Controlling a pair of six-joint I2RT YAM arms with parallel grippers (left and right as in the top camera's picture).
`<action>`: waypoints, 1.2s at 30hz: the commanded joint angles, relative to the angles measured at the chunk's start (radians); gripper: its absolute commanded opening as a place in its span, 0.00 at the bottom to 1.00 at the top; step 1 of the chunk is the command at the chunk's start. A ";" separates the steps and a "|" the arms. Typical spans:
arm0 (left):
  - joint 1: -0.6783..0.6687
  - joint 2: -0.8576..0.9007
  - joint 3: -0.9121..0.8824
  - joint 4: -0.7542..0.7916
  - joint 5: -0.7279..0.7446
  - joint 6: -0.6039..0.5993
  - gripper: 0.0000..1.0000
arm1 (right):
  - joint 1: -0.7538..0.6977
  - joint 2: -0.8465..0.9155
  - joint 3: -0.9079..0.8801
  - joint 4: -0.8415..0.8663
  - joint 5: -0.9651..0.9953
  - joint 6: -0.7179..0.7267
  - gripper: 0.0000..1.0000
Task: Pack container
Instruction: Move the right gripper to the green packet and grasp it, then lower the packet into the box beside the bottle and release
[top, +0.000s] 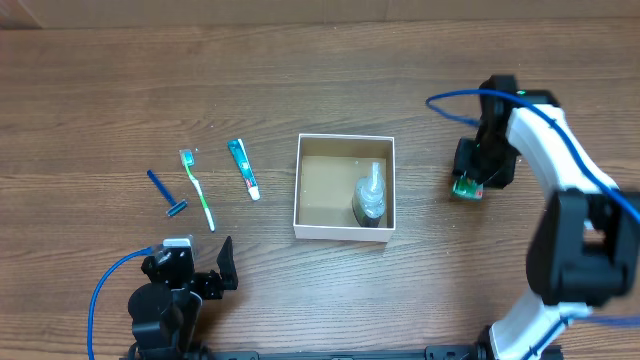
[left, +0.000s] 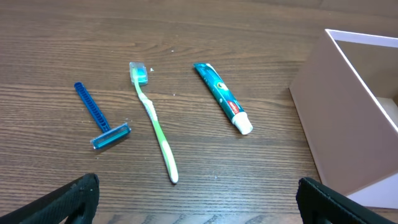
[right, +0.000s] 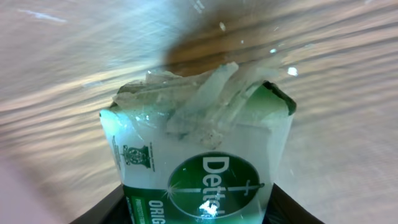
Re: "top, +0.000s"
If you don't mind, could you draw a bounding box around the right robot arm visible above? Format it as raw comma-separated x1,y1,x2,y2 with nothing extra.
452,75,639,359

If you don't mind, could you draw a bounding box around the white cardboard box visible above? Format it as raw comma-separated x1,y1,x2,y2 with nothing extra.
293,133,396,243

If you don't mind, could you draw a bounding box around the blue disposable razor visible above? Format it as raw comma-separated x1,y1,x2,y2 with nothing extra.
147,170,188,217

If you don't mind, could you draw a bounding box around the clear dark liquid bottle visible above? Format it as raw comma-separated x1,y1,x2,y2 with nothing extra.
352,162,386,228

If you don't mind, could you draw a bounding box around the teal white toothpaste tube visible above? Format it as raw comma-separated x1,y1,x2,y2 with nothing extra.
227,139,261,201

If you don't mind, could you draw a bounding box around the green white toothbrush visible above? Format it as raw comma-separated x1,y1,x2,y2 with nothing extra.
179,149,216,232

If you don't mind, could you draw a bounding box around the green white soap packet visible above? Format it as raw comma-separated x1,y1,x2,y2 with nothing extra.
451,176,483,201

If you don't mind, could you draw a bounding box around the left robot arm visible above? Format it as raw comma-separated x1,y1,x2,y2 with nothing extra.
128,237,238,359

